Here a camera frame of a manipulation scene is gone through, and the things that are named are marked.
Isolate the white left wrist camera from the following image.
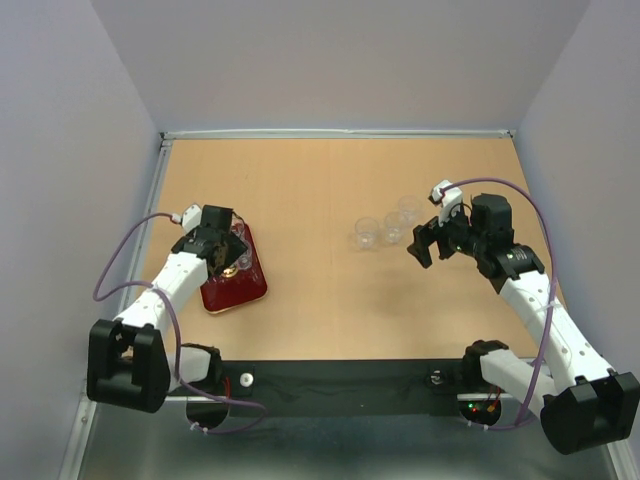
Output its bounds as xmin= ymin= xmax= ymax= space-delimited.
xmin=170 ymin=204 xmax=202 ymax=233

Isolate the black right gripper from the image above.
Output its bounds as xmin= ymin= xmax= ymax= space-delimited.
xmin=405 ymin=201 xmax=486 ymax=268

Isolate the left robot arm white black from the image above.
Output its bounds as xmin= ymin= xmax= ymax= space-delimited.
xmin=86 ymin=204 xmax=247 ymax=413

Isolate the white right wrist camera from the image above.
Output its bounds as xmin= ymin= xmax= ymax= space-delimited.
xmin=429 ymin=180 xmax=463 ymax=226

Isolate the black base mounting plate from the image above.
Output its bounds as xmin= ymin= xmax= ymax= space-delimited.
xmin=224 ymin=359 xmax=496 ymax=418

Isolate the clear glass lone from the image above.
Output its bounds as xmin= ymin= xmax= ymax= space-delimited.
xmin=234 ymin=246 xmax=254 ymax=271

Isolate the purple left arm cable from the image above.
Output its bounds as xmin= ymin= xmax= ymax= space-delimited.
xmin=93 ymin=213 xmax=269 ymax=435

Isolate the clear glass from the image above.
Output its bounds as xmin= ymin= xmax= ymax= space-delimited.
xmin=231 ymin=222 xmax=246 ymax=241
xmin=354 ymin=217 xmax=379 ymax=250
xmin=397 ymin=195 xmax=423 ymax=226
xmin=384 ymin=211 xmax=407 ymax=244

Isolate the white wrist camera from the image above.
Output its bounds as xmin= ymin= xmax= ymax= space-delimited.
xmin=170 ymin=204 xmax=202 ymax=233
xmin=429 ymin=180 xmax=463 ymax=226

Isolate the red tray with gold rim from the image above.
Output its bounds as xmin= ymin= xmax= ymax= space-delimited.
xmin=200 ymin=220 xmax=268 ymax=314

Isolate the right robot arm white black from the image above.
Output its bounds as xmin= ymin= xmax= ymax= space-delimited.
xmin=408 ymin=186 xmax=639 ymax=455

